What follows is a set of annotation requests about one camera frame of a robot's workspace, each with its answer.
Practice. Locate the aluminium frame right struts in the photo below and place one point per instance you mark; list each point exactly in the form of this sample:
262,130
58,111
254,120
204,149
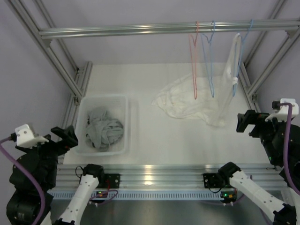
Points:
271,69

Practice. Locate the slotted grey cable duct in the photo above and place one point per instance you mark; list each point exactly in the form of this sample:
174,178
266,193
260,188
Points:
148,195

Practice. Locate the white tank top on hanger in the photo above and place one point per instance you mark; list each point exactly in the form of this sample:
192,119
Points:
224,89

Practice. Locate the white garment under pile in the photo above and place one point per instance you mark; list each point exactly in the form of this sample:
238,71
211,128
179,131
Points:
177,98

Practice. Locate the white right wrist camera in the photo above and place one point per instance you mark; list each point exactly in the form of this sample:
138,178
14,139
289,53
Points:
281,109

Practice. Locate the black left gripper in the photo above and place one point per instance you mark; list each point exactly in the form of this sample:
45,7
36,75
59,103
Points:
71,141

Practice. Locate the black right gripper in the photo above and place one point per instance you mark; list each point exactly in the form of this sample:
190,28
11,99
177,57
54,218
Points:
252,117

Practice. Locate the blue wire hanger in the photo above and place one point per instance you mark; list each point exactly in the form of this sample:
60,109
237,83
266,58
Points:
243,39
209,69

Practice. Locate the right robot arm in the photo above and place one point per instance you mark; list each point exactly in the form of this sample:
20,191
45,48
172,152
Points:
281,141

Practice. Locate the white plastic basket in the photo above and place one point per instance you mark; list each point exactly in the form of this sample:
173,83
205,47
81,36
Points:
117,105

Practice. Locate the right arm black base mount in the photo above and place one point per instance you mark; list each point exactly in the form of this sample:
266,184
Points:
213,180

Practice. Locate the aluminium frame struts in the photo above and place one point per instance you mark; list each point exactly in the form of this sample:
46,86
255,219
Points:
271,69
24,20

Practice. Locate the grey tank top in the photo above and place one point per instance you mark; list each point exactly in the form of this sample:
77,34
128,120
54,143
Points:
98,137

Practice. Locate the aluminium hanging rail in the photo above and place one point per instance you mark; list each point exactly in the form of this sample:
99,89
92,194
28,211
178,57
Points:
170,28

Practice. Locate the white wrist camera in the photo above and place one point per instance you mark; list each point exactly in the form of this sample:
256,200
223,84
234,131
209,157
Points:
281,109
25,137

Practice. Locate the grey clothes pile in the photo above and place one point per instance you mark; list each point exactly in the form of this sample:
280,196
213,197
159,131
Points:
101,117

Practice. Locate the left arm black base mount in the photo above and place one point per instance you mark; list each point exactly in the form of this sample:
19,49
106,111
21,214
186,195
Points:
111,181

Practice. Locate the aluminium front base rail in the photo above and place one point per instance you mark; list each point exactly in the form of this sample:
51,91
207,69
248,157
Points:
187,177

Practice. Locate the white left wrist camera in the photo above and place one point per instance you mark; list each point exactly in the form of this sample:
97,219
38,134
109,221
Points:
25,137

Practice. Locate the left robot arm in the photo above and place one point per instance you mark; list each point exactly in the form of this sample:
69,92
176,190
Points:
35,173

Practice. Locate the aluminium frame left struts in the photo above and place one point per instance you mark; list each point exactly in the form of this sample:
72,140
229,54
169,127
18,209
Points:
24,20

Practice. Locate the pink wire hanger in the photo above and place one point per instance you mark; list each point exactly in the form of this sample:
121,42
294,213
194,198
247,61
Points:
193,55

